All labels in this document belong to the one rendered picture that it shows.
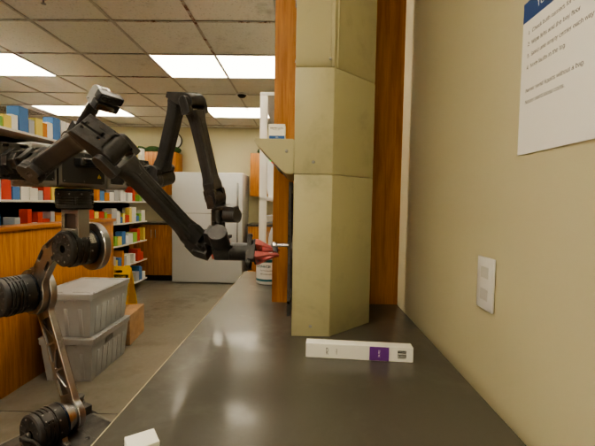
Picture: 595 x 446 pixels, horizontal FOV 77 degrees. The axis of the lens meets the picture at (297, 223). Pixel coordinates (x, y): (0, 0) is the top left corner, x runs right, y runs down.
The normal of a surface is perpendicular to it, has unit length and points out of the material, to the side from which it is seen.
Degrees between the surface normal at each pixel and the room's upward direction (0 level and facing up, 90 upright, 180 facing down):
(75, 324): 95
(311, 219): 90
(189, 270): 90
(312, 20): 90
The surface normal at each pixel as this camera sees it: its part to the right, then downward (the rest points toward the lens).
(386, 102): -0.02, 0.05
